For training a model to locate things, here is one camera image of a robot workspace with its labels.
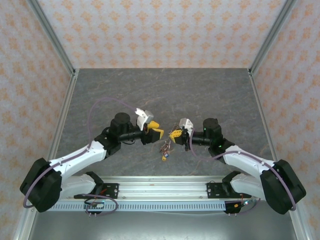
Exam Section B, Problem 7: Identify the slotted white cable duct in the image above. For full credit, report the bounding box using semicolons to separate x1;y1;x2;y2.
49;201;227;212

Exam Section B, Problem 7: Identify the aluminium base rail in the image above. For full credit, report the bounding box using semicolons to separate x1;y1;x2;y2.
67;175;251;201

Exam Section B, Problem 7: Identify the aluminium frame post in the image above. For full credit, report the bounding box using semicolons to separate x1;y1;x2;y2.
249;0;297;76
26;0;77;76

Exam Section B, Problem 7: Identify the aluminium table side rail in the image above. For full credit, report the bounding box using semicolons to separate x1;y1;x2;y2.
12;69;80;240
248;68;313;240

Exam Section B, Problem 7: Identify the large round metal keyring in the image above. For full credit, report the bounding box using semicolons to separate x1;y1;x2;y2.
159;127;176;162

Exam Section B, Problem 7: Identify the small controller board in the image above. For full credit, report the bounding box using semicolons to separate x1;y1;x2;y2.
84;201;105;210
223;199;253;215

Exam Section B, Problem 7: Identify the grey metal front panel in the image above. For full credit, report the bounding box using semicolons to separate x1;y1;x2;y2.
27;211;301;240

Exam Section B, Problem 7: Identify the black mount plate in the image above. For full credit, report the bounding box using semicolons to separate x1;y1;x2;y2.
99;183;120;199
206;182;227;200

